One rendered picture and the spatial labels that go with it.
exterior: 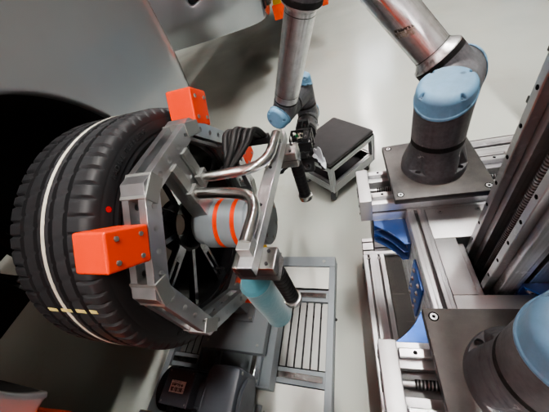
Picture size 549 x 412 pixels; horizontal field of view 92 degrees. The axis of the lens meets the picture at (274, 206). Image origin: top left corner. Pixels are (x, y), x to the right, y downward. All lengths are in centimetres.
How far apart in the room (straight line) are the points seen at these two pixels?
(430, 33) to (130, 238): 76
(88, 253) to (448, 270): 73
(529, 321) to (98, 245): 56
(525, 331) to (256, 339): 102
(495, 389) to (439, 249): 35
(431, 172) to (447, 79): 21
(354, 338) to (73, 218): 120
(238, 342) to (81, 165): 94
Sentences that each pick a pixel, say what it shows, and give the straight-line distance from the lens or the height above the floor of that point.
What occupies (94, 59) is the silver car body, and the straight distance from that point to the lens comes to 113.
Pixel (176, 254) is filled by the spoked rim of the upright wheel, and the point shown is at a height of 85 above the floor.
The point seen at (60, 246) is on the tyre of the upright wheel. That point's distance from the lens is 63.
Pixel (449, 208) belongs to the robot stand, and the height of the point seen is 73.
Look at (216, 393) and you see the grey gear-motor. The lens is 108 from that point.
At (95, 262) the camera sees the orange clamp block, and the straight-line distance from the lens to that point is 51.
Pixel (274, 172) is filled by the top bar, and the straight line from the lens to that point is 63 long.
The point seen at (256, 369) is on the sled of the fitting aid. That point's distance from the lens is 130.
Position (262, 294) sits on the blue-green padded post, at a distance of 74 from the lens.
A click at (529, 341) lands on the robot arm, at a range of 39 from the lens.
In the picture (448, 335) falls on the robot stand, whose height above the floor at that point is 82.
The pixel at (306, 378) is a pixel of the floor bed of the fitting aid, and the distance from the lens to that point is 133.
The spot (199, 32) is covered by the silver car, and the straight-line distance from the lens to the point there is 308.
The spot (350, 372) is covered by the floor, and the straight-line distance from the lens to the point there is 139.
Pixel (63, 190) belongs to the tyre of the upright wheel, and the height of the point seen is 115.
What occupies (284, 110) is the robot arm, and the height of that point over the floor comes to 97.
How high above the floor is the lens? 137
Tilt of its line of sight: 45 degrees down
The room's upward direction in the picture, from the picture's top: 24 degrees counter-clockwise
